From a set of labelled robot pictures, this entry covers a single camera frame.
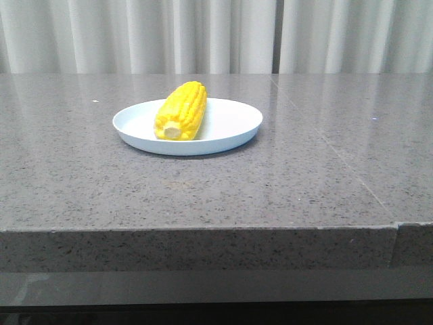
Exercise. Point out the white pleated curtain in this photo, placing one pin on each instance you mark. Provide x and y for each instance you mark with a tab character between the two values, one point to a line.
216	37

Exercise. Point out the yellow corn cob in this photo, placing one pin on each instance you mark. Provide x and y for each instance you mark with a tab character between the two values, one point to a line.
180	116

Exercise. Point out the light blue round plate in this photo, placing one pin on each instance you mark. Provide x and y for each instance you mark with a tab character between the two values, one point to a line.
221	125

